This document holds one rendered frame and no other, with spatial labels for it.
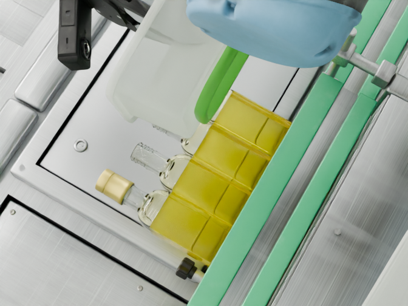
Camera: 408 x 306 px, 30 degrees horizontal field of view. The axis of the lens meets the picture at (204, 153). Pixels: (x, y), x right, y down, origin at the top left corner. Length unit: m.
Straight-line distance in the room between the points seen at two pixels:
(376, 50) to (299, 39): 0.60
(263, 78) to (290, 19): 0.74
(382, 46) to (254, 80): 0.24
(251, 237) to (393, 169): 0.19
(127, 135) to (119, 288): 0.24
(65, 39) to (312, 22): 0.43
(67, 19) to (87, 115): 0.36
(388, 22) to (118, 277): 0.56
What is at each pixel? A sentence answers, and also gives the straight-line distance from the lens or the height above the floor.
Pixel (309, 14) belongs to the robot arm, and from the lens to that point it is 0.53.
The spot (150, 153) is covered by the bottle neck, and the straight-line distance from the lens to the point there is 1.06.
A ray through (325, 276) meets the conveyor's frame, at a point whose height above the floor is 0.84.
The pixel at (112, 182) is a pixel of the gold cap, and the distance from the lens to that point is 1.05.
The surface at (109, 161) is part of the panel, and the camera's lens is 1.21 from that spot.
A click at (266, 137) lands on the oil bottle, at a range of 1.06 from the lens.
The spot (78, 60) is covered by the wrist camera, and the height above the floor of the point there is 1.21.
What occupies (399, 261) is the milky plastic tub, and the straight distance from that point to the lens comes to 0.67.
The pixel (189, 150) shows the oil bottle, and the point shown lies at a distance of 1.05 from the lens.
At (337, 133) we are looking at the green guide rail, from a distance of 0.96.
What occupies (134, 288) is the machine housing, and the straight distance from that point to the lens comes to 1.20.
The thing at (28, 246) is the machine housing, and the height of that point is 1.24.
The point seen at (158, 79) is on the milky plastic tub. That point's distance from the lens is 0.71.
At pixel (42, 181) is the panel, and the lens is 1.21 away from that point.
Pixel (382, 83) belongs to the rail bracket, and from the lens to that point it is 0.98.
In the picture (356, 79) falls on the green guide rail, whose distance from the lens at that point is 1.10.
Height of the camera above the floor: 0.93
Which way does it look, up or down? 7 degrees up
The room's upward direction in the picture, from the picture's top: 61 degrees counter-clockwise
